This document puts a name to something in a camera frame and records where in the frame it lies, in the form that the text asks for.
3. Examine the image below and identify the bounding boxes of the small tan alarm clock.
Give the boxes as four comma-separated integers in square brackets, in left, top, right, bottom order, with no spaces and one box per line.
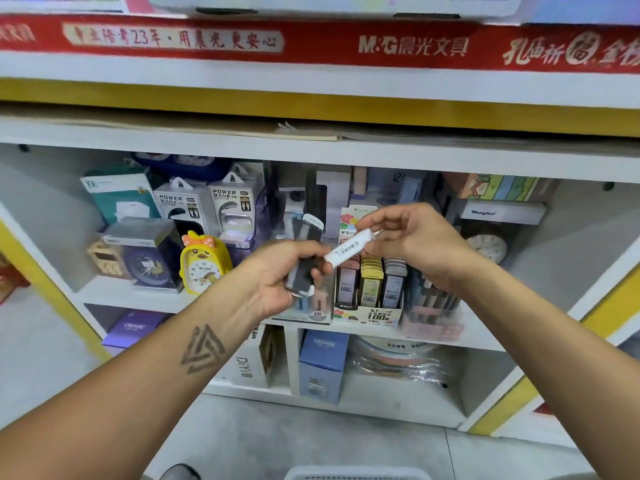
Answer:
[86,239,126,279]

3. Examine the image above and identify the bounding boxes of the white round clock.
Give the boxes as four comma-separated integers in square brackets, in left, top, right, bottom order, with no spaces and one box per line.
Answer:
[465,231,509,266]

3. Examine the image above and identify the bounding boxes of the blue small carton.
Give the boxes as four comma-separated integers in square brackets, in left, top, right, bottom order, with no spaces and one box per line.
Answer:
[298,329,351,404]

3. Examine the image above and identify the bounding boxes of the white slim refill packet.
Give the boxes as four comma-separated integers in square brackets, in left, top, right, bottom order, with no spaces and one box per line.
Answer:
[325,227,378,268]

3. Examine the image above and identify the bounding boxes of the person's right forearm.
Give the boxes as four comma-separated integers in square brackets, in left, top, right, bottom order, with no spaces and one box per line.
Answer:
[450,259,640,480]

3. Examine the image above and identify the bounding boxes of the teal white box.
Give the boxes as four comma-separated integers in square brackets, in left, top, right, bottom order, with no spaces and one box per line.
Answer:
[80,163,161,226]

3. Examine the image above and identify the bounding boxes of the white plastic basket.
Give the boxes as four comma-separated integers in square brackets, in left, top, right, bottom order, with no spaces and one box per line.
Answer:
[285,465,433,480]

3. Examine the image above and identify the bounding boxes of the large white cardboard box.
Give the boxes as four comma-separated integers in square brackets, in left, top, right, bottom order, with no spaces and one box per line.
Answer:
[218,325,286,388]

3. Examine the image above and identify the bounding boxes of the person's left hand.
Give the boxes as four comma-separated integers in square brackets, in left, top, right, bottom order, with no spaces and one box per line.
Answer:
[235,239,334,321]

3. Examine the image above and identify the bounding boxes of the white tall box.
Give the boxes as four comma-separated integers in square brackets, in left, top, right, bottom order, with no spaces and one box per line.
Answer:
[308,167,353,241]

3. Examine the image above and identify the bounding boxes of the white printed box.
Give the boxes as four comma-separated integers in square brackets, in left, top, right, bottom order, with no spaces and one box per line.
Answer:
[145,0,526,21]

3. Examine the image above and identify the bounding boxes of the bundle of blue dark packets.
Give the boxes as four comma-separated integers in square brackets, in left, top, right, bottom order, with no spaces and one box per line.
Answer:
[287,183,329,296]

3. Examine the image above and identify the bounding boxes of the white long box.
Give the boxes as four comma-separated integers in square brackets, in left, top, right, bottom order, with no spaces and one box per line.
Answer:
[445,197,549,226]

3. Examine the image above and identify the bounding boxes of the white refill display box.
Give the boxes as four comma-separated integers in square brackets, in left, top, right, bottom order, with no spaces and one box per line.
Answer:
[332,203,409,328]

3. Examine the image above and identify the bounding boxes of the white shelf with yellow trim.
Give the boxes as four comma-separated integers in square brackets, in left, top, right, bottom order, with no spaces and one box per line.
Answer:
[0,0,640,436]

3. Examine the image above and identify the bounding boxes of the person's left forearm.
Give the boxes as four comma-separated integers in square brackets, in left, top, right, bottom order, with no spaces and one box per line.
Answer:
[0,289,266,480]

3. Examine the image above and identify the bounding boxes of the pastel sticky notes pack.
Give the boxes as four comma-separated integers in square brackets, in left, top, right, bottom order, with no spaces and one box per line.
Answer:
[440,173,561,203]

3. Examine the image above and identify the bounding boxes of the red banner strip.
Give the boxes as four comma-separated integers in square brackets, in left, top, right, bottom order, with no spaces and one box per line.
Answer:
[0,15,640,74]

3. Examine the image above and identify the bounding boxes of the blue printed box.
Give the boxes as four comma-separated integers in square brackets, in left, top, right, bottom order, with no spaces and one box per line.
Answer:
[520,0,640,26]

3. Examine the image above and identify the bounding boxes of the clear plastic tray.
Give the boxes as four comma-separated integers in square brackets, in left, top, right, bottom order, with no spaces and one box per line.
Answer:
[270,285,336,324]

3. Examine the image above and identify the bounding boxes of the person's right hand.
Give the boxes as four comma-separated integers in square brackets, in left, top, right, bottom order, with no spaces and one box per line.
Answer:
[355,203,471,296]

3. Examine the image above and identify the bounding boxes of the grey digital clock box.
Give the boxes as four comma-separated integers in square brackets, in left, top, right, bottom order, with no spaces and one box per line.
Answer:
[365,167,436,206]

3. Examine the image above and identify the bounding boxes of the yellow alarm clock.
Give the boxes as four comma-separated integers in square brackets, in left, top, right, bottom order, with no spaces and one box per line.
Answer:
[178,231,233,296]

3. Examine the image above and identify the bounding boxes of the grey sneaker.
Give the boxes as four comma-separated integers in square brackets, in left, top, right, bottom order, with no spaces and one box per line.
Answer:
[160,463,201,480]

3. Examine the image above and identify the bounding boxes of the iridescent printed box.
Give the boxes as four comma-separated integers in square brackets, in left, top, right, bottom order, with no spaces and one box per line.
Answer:
[0,0,131,14]

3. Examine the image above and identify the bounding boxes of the clear boxed dark clock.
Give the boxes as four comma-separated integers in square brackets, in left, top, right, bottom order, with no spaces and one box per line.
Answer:
[100,217,186,293]

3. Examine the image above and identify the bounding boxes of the flat cardboard sheets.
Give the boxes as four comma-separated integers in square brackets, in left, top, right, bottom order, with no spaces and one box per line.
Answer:
[275,119,640,146]

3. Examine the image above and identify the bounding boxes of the purple translucent container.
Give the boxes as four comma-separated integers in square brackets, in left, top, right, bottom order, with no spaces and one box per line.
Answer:
[225,185,276,266]

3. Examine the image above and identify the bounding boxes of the assorted small colourful boxes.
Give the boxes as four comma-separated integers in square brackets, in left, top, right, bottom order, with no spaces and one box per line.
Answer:
[0,257,31,304]

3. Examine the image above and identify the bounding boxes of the stack of wrapped discs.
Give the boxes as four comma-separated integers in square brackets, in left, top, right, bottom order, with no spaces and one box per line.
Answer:
[350,335,456,381]

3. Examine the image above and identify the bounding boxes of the tape dispenser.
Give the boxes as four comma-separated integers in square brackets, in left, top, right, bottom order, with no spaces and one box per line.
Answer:
[278,185,309,241]

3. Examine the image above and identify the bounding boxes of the purple box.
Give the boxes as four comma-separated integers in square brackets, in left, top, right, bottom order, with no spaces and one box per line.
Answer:
[103,309,169,356]

